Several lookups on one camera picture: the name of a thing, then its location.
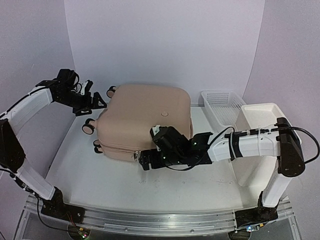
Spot white plastic storage bin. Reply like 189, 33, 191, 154
231, 102, 303, 187

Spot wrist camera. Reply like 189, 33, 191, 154
150, 125, 161, 138
75, 80, 94, 96

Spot silver zipper pull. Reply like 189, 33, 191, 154
133, 151, 141, 162

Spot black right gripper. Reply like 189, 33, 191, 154
140, 148, 185, 171

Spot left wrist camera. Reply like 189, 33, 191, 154
75, 80, 94, 96

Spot aluminium front rail base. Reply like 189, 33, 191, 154
14, 194, 301, 240

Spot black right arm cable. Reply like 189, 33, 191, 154
207, 126, 320, 166

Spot white perforated plastic basket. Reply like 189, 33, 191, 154
201, 90, 246, 131

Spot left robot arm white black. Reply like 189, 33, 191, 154
0, 68, 107, 219

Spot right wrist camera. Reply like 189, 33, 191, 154
150, 125, 161, 138

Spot beige hard-shell suitcase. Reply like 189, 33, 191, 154
82, 84, 193, 162

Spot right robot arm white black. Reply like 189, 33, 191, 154
133, 117, 306, 222

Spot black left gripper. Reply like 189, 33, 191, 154
55, 89, 107, 117

